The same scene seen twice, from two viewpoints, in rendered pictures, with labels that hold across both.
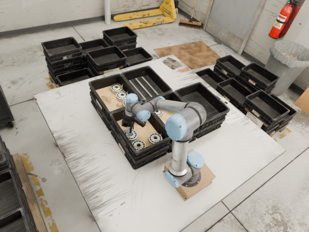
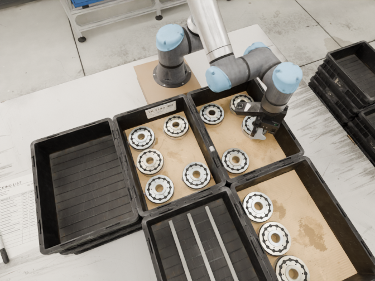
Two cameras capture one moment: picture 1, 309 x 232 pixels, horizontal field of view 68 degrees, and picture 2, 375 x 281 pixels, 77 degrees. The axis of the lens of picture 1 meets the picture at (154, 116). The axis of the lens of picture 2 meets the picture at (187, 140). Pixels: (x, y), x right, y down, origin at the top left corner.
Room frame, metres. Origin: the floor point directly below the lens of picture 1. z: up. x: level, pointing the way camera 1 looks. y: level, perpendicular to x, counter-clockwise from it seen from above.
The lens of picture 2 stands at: (1.58, 0.06, 1.69)
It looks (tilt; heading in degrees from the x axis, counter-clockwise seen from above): 64 degrees down; 201
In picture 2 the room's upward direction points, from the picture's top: 2 degrees counter-clockwise
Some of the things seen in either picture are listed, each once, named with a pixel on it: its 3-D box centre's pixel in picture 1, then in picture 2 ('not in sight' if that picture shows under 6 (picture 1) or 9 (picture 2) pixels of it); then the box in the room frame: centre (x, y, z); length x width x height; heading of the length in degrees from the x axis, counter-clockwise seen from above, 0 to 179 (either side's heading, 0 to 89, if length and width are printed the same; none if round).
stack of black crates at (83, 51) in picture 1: (94, 57); not in sight; (2.67, 0.97, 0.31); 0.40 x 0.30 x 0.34; 132
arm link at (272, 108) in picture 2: (130, 111); (274, 100); (1.06, 0.16, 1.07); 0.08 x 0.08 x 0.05
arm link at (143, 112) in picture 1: (143, 111); (258, 63); (1.01, 0.08, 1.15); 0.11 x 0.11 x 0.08; 47
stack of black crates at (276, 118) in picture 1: (258, 117); not in sight; (2.01, -1.20, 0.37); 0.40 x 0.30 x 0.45; 42
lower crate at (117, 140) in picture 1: (138, 139); not in sight; (1.08, 0.09, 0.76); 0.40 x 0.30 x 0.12; 41
